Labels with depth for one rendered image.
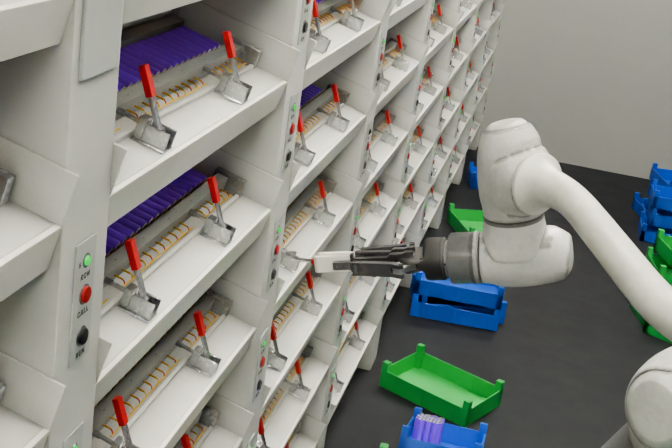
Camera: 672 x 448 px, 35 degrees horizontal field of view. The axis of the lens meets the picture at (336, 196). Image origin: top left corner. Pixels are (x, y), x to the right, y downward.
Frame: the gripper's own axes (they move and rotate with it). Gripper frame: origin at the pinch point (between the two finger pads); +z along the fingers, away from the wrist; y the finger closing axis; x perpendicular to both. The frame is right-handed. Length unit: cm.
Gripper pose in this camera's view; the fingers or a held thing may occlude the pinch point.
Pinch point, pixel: (335, 261)
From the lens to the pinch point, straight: 192.1
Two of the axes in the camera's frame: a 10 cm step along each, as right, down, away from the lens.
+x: -1.1, -9.6, -2.6
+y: 2.3, -2.8, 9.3
